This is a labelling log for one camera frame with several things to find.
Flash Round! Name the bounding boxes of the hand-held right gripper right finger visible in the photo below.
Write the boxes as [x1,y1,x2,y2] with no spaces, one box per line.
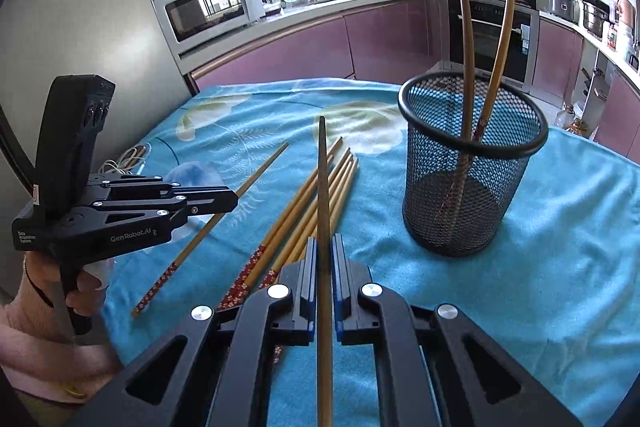
[331,234,585,427]

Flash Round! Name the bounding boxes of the red-ended bamboo chopstick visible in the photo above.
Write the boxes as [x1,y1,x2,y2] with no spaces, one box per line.
[131,142,290,317]
[452,0,478,228]
[316,116,335,427]
[435,0,517,228]

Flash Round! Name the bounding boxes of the pink kettle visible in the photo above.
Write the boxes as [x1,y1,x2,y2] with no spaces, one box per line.
[615,0,638,28]

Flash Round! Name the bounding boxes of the black built-in oven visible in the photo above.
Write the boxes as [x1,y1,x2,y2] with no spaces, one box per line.
[447,0,541,88]

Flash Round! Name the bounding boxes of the steel rice cooker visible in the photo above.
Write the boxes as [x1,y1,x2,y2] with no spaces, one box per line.
[545,0,581,20]

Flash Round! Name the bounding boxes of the black mesh utensil holder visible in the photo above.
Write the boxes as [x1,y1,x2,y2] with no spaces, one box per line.
[397,72,550,258]

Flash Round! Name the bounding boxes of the person's left hand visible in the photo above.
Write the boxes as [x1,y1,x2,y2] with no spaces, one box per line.
[22,254,110,323]

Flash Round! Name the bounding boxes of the grey refrigerator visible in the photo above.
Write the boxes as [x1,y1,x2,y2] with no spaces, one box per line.
[0,0,211,303]

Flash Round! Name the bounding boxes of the silver microwave oven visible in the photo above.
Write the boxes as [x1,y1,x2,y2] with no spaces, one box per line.
[154,0,265,44]

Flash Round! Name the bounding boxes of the steel stock pot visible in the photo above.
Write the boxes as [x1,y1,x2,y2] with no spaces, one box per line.
[580,0,613,38]

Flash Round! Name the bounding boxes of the bunch of bamboo chopsticks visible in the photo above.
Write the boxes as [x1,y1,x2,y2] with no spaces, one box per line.
[216,136,361,365]

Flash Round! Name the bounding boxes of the short purple base cabinet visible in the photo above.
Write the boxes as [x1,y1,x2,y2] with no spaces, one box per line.
[535,14,640,158]

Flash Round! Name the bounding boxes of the plastic oil bottle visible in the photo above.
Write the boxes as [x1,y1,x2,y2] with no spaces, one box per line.
[555,102,596,138]

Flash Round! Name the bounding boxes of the white earphone cable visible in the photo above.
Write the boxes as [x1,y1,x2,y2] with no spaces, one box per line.
[97,144,151,178]

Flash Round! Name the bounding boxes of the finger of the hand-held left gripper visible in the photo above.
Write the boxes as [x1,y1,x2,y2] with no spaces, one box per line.
[70,198,239,235]
[88,175,239,204]

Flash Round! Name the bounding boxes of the long purple base cabinet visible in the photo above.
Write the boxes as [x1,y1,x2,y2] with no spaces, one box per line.
[190,0,451,94]

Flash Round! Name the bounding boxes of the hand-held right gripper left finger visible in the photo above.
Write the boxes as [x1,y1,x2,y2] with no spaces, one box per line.
[65,236,319,427]

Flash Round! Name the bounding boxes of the blue floral tablecloth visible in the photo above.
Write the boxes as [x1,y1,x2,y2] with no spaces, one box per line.
[100,77,640,427]

